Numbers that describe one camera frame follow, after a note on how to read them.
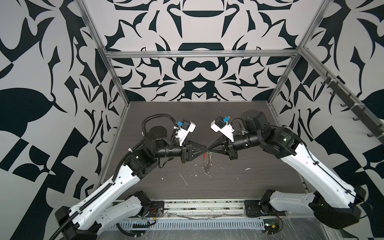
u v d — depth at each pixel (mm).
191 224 712
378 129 501
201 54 904
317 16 763
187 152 516
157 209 733
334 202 391
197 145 568
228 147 488
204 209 757
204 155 567
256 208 736
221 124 492
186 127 530
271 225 713
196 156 549
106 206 425
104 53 901
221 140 531
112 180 434
